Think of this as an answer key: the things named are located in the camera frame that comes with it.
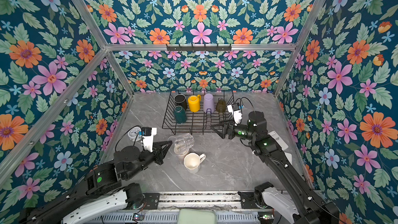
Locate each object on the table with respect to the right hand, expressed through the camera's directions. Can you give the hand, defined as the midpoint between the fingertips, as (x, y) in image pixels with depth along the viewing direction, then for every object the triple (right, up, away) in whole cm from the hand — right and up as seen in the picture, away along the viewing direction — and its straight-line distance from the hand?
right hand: (216, 124), depth 68 cm
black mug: (-23, +12, +33) cm, 43 cm away
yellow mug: (-14, +11, +31) cm, 35 cm away
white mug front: (-13, -22, +14) cm, 29 cm away
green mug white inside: (-22, +3, +29) cm, 37 cm away
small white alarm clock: (-51, -9, +26) cm, 58 cm away
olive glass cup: (+4, +9, +34) cm, 35 cm away
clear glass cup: (-17, -10, +3) cm, 20 cm away
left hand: (-18, -7, -6) cm, 20 cm away
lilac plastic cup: (-4, +10, +31) cm, 33 cm away
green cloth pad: (-9, -41, 0) cm, 42 cm away
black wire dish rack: (-10, -2, +34) cm, 36 cm away
